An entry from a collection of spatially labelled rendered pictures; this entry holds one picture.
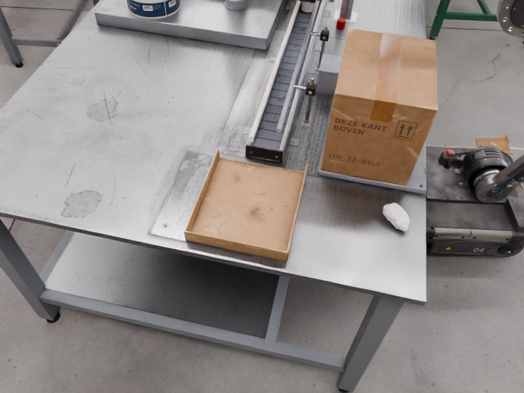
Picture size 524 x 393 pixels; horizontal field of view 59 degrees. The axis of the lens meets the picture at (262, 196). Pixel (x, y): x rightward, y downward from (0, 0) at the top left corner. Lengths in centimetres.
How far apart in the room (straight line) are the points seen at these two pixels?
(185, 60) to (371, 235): 93
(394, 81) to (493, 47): 263
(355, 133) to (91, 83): 92
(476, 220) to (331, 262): 113
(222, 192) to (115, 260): 78
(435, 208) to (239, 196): 111
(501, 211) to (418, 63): 113
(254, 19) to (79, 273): 118
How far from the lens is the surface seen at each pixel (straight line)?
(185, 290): 181
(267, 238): 117
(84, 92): 167
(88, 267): 194
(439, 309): 216
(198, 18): 188
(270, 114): 143
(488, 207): 225
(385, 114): 116
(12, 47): 336
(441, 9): 358
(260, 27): 182
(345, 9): 201
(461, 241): 216
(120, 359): 198
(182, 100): 156
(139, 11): 190
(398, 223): 124
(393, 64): 127
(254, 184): 128
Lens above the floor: 180
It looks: 50 degrees down
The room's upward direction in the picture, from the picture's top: 3 degrees clockwise
